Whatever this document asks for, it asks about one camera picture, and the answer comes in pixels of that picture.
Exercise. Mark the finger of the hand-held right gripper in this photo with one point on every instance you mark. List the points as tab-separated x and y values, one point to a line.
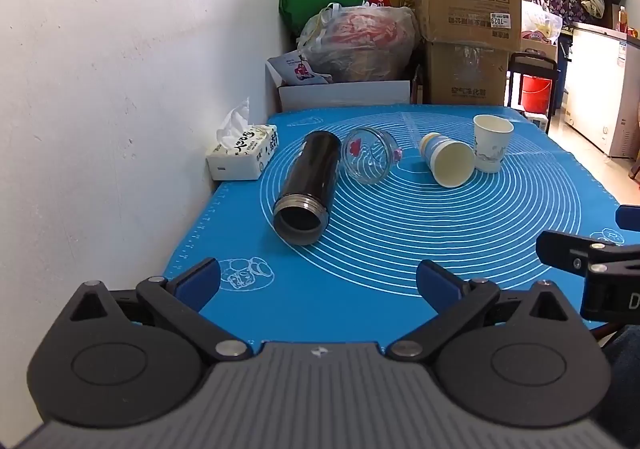
575	254
629	216

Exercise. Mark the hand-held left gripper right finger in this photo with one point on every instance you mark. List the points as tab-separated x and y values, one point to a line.
436	282

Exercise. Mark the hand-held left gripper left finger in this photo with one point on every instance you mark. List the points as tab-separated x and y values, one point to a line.
201	283

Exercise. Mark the striped paper cup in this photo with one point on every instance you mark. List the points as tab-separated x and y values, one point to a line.
447	159

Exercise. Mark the white paper cup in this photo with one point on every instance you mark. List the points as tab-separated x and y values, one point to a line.
491	144

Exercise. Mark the clear glass cup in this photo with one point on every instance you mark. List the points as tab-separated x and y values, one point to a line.
367	156

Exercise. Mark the black thermos cup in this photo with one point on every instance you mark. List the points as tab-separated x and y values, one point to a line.
309	179

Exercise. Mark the person's dark pants leg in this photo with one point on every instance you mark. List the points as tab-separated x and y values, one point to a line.
622	369

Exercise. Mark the blue silicone mat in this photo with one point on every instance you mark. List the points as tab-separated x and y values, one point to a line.
360	259

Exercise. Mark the white chest freezer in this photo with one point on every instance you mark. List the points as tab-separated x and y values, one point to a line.
600	84

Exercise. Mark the white tissue pack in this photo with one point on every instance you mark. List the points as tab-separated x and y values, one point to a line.
240	151

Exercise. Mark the red bucket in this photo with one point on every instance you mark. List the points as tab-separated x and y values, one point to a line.
535	94

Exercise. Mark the orange drink bottle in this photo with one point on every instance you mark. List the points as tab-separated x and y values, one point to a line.
622	19

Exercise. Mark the short cardboard box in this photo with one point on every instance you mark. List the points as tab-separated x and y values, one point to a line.
465	76

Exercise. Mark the white open box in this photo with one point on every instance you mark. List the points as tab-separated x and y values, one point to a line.
345	95

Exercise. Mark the white plastic bag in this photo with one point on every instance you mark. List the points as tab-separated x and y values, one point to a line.
542	24

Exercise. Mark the clear plastic bag red contents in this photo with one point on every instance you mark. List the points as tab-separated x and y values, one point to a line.
362	41

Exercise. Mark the black metal chair frame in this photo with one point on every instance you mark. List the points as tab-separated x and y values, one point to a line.
532	63

